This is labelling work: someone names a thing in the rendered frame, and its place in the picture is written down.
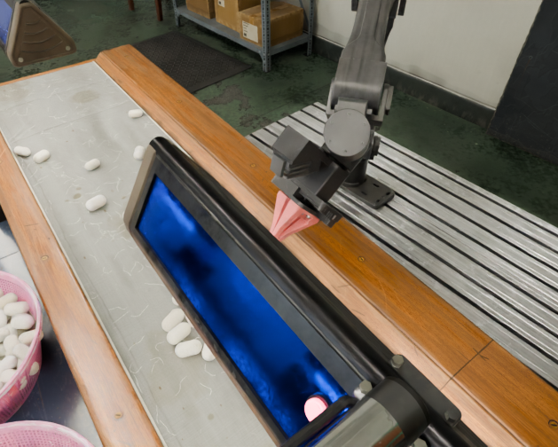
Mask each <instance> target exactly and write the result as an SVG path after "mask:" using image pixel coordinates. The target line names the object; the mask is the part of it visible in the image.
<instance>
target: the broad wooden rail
mask: <svg viewBox="0 0 558 447"><path fill-rule="evenodd" d="M95 63H96V64H97V65H98V66H99V67H100V68H101V69H102V70H103V71H104V72H105V73H106V74H107V75H108V76H109V77H110V78H111V79H112V80H113V81H114V82H115V83H116V84H117V85H118V86H120V87H121V88H122V89H123V90H124V91H125V92H126V93H127V94H128V95H129V96H130V97H131V98H132V99H133V100H134V101H135V102H136V103H137V104H138V105H139V106H140V107H141V108H142V109H143V110H144V111H145V112H146V113H147V114H148V115H149V116H150V117H151V118H152V119H153V120H154V121H155V122H156V123H157V124H158V125H159V126H160V127H161V128H162V129H163V130H164V131H165V132H166V133H167V134H168V135H169V136H170V137H171V138H172V139H173V140H174V141H175V142H176V143H177V144H178V145H179V146H180V147H181V148H182V149H183V150H184V151H185V152H186V153H187V154H188V155H189V156H190V157H191V158H192V159H193V160H194V161H195V162H197V163H198V164H199V165H200V166H201V167H203V168H204V169H205V170H206V171H207V172H208V173H209V174H210V175H211V176H213V177H214V178H215V179H216V180H217V181H218V182H219V183H220V185H221V186H223V187H224V188H225V189H226V190H227V191H228V192H229V193H230V194H231V195H232V196H233V197H234V198H235V199H236V200H238V201H239V202H240V203H241V204H242V205H243V206H244V207H245V208H246V209H247V210H248V211H249V212H250V213H251V214H252V215H253V216H254V217H255V218H256V219H257V220H258V221H259V222H260V223H261V224H262V225H263V226H264V227H265V228H266V229H267V230H268V231H270V230H271V225H272V222H273V217H274V211H275V205H276V199H277V194H278V192H279V191H281V190H280V189H279V188H278V187H277V186H276V185H275V184H274V183H273V182H272V181H271V180H272V179H273V178H274V177H275V175H276V174H275V173H274V172H273V171H271V170H270V167H271V158H270V157H269V156H267V155H266V154H265V153H263V152H262V151H261V150H260V149H258V148H257V147H256V146H255V145H253V144H252V143H251V142H250V141H248V140H247V139H246V138H245V137H243V136H242V135H241V134H240V133H239V132H238V131H237V130H235V129H234V128H233V127H232V126H231V125H229V124H228V123H227V122H225V121H224V120H223V119H222V118H220V117H219V116H218V115H217V114H215V113H214V112H213V111H212V110H210V109H209V108H208V107H207V106H205V105H204V104H203V103H202V102H200V101H199V100H198V99H197V98H196V97H195V96H194V95H193V94H191V93H190V92H189V91H188V90H186V89H185V88H184V87H182V86H181V85H180V84H179V83H178V82H176V81H175V80H174V79H172V78H171V77H170V76H169V75H168V74H166V73H165V72H164V71H162V70H161V69H160V68H159V67H157V66H156V65H155V64H154V63H153V62H152V61H151V60H150V59H148V58H147V57H146V56H145V55H143V54H142V53H141V52H140V51H138V50H137V49H136V48H134V47H133V46H132V45H131V44H126V45H123V46H119V47H116V48H113V49H109V50H105V51H101V52H100V53H99V55H98V57H97V59H96V60H95ZM280 242H281V243H282V244H283V245H284V246H285V247H286V248H287V249H288V250H289V251H290V252H291V253H292V254H293V255H294V256H295V257H296V258H297V259H298V260H299V261H300V262H301V263H302V264H303V265H304V266H305V267H306V268H307V269H308V270H309V271H310V272H311V273H312V274H313V275H314V276H315V277H316V278H317V279H318V280H319V281H320V282H321V283H322V284H323V285H325V286H326V287H327V288H328V289H329V290H330V291H331V292H332V293H333V294H334V295H335V296H336V297H337V298H338V299H339V300H340V301H341V302H342V303H343V304H344V305H345V306H346V307H347V308H348V309H349V310H350V311H351V312H352V313H353V314H354V315H355V316H356V317H357V318H358V319H359V320H360V321H361V322H362V323H363V324H364V325H365V326H366V327H367V328H368V329H369V330H370V331H371V332H372V333H373V334H374V335H375V336H376V337H377V338H378V339H379V340H380V341H381V342H382V343H384V344H385V345H386V346H387V347H388V348H389V349H390V350H391V351H392V352H393V353H394V354H395V355H396V354H397V355H398V354H399V355H403V356H405V357H406V358H407V359H408V360H409V361H410V362H411V363H412V364H413V365H414V366H415V367H416V368H417V369H418V370H419V371H421V372H422V373H423V374H424V375H425V376H426V377H427V378H428V379H429V380H430V381H431V382H432V383H433V384H434V385H435V386H436V387H437V388H438V389H439V390H440V391H441V392H442V393H443V394H444V395H445V396H446V397H448V398H449V399H450V400H451V401H452V402H453V403H454V404H455V405H456V406H457V407H458V408H459V409H460V411H461V415H462V417H461V420H462V421H463V422H464V423H465V424H466V425H467V426H468V427H469V428H470V429H471V430H472V431H473V432H474V433H475V434H476V435H477V436H478V437H479V438H480V439H481V440H482V441H483V442H484V443H485V444H486V445H487V446H488V447H558V391H556V390H555V389H554V388H552V387H551V386H550V385H549V384H548V383H546V382H545V381H544V380H542V379H541V378H540V377H539V376H538V375H537V374H536V373H534V372H533V371H532V370H531V369H530V368H528V367H527V366H526V365H524V364H523V363H522V362H521V361H520V360H518V359H517V358H516V357H514V356H513V355H512V354H511V353H509V352H508V351H507V350H506V349H504V348H503V347H502V346H501V345H499V344H498V343H497V342H496V341H495V340H493V339H492V337H490V336H489V335H488V334H487V333H485V332H484V331H483V330H481V329H480V328H479V327H478V326H477V325H475V324H474V323H473V322H471V321H470V320H469V319H468V318H466V317H465V316H464V315H463V314H461V313H460V312H459V311H458V310H456V309H455V308H454V307H453V306H452V305H451V304H450V303H448V302H447V301H446V300H445V299H443V298H442V297H441V296H440V295H438V294H437V293H436V292H435V291H433V290H432V289H431V288H430V287H428V286H427V285H426V284H424V283H423V282H422V281H421V280H420V279H418V278H417V277H416V276H414V275H413V274H412V273H411V272H410V271H409V270H407V269H406V268H405V267H404V266H403V265H402V264H400V263H399V262H398V261H396V260H395V259H394V258H393V257H392V256H390V255H389V254H388V253H386V252H385V251H384V250H383V249H381V248H380V247H379V246H378V245H376V244H375V243H374V242H373V241H371V240H370V239H369V238H367V236H366V235H365V234H364V233H362V232H361V231H360V230H358V229H357V228H356V227H355V226H353V225H352V224H351V223H350V222H348V221H347V220H346V219H345V218H343V217H342V218H341V219H340V221H339V222H338V223H335V224H334V226H333V227H332V228H330V227H328V226H327V225H325V224H324V223H323V222H322V221H321V220H319V221H318V223H315V224H313V225H312V226H310V227H307V228H305V229H303V230H301V231H298V232H296V233H294V234H292V235H290V236H288V237H287V238H285V239H283V240H282V241H280Z"/></svg>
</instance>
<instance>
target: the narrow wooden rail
mask: <svg viewBox="0 0 558 447"><path fill-rule="evenodd" d="M0 205H1V207H2V209H3V211H4V214H5V217H6V219H7V222H8V224H9V225H10V228H11V230H12V234H13V236H14V238H15V240H16V242H17V244H18V247H19V249H20V252H21V254H22V257H23V259H24V261H25V264H26V265H27V267H28V271H29V273H30V276H31V278H32V279H33V282H34V284H35V288H36V290H37V293H38V294H39V296H40V299H41V301H42V303H43V306H44V308H45V311H46V313H47V316H48V318H49V320H50V322H51V325H52V328H53V330H54V332H55V334H56V336H57V338H58V341H59V345H60V347H61V348H62V351H63V353H64V355H65V358H66V360H67V363H68V365H69V367H70V370H71V372H72V374H73V376H74V378H75V382H76V384H77V387H78V388H79V390H80V393H81V395H82V397H83V401H84V402H85V405H86V407H87V410H88V412H89V414H90V417H91V419H92V422H93V424H94V426H95V428H96V430H97V432H98V436H99V438H100V441H101V442H102V445H103V447H164V446H163V444H162V442H161V439H160V437H159V436H158V434H157V432H156V430H155V428H154V426H153V424H152V422H151V421H150V419H149V417H148V415H147V413H146V411H145V408H144V406H143V405H142V403H141V402H140V400H139V398H138V395H137V393H136V391H135V389H134V388H133V386H132V384H131V382H130V379H129V378H128V376H127V374H126V372H125V371H124V369H123V367H122V364H121V362H120V360H119V358H118V356H117V355H116V354H115V352H114V349H113V347H112V345H111V343H110V341H109V340H108V338H107V336H106V333H105V331H104V330H103V328H102V326H101V324H100V323H99V321H98V318H97V316H96V314H95V312H94V310H93V308H92V307H91V305H90V303H89V301H88V299H87V297H86V295H85V293H84V291H83V289H82V287H81V285H80V283H79V281H78V280H77V278H76V276H75V274H74V272H73V270H72V268H71V266H70V264H69V262H68V260H67V258H66V257H65V255H64V253H63V251H62V249H61V247H60V245H59V243H58V241H57V239H56V237H55V235H54V233H53V232H52V230H51V227H50V226H49V224H48V222H47V220H46V218H45V216H44V214H43V211H42V210H41V209H40V207H39V205H38V203H37V201H36V199H35V196H34V194H33V193H32V191H31V189H30V187H29V185H28V183H27V181H26V179H25V177H24V176H23V174H22V172H21V170H20V167H19V165H18V163H17V162H16V161H15V159H14V157H13V155H12V152H11V150H10V148H9V146H8V145H7V143H6V141H5V139H4V137H3V135H2V133H1V131H0Z"/></svg>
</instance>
